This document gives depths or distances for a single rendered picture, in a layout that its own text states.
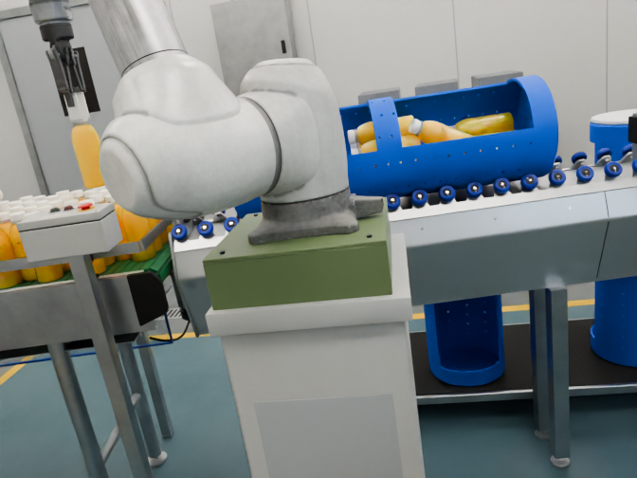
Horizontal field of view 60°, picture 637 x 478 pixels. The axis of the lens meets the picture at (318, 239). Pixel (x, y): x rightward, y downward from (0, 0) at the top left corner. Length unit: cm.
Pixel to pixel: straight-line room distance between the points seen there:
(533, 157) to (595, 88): 355
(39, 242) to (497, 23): 408
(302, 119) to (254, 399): 46
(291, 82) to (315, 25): 401
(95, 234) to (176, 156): 71
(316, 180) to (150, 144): 28
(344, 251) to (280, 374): 24
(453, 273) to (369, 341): 79
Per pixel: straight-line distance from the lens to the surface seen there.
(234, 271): 85
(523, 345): 243
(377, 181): 149
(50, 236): 144
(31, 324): 169
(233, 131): 76
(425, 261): 157
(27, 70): 572
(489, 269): 165
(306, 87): 86
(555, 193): 163
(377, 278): 82
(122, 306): 157
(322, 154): 87
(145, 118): 74
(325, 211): 88
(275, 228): 89
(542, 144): 156
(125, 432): 166
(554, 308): 177
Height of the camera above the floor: 133
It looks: 17 degrees down
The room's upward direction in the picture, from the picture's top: 9 degrees counter-clockwise
